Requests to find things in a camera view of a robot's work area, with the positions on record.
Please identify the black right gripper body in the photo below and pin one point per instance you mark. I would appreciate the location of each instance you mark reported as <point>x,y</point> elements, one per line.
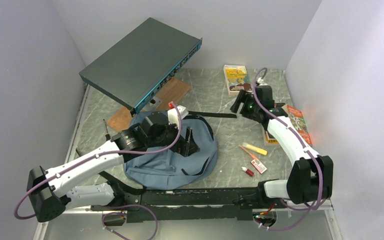
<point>249,107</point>

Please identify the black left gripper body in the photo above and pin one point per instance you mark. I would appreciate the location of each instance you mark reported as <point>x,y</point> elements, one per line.
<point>181,146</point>

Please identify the yellow cover book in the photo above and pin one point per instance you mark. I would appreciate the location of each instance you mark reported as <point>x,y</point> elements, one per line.
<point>237,79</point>

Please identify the blue backpack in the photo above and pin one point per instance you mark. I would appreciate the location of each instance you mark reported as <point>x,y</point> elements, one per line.
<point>164,169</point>

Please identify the orange green cover book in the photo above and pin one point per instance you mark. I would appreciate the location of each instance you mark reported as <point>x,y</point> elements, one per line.
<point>298,121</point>

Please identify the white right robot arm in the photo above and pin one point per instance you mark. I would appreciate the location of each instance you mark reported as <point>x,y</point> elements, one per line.
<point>311,176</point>

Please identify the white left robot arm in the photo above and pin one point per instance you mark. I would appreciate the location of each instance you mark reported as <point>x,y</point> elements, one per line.
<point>85,181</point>

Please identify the dark cover book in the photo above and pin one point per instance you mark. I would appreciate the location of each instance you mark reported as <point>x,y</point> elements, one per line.
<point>279,106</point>

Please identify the yellow bottom book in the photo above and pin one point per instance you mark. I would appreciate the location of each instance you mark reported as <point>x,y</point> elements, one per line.
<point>269,139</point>

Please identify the yellow highlighter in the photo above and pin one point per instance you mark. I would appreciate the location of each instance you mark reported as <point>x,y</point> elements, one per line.
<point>255,148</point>

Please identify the wooden board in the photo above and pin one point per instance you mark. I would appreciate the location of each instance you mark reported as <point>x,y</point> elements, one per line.
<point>173,91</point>

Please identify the red white eraser box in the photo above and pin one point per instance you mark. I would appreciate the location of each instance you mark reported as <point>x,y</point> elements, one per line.
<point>259,166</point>

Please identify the black yellow screwdriver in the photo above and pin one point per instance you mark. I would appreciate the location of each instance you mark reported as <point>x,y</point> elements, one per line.
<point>107,134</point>

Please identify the grey network switch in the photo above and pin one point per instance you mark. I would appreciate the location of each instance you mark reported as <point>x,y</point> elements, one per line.
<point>135,69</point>

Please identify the aluminium frame rail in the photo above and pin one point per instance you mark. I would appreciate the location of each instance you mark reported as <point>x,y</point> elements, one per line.
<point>192,223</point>

